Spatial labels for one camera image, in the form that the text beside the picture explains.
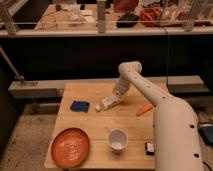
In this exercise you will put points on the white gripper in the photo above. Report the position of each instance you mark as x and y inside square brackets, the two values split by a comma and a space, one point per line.
[121, 97]

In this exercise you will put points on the white plastic bottle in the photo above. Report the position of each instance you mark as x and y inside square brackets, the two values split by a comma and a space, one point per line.
[107, 103]

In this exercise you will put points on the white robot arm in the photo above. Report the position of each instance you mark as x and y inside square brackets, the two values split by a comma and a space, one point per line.
[176, 139]

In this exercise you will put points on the white ceramic bowl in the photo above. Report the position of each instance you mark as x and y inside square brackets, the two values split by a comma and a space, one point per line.
[117, 140]

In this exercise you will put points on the orange carrot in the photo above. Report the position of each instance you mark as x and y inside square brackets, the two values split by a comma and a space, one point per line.
[144, 109]

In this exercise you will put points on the wooden table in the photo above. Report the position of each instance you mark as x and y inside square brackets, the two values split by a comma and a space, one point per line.
[97, 125]

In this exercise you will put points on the blue sponge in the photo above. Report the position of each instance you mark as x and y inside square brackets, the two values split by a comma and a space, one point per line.
[78, 106]

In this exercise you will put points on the black snack packet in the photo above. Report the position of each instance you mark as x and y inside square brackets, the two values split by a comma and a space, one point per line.
[149, 148]

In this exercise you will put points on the orange ribbed plate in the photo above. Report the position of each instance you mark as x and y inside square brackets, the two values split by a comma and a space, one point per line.
[70, 148]

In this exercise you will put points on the black case on shelf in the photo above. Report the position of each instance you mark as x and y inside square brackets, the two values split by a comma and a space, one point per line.
[127, 20]

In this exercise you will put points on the red basket on shelf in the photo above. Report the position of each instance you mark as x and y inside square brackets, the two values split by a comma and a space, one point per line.
[149, 16]

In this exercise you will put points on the black box on floor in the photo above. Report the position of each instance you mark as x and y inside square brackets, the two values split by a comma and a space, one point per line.
[206, 133]

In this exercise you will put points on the grey metal rail bench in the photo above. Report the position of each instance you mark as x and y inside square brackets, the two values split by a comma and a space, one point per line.
[37, 89]

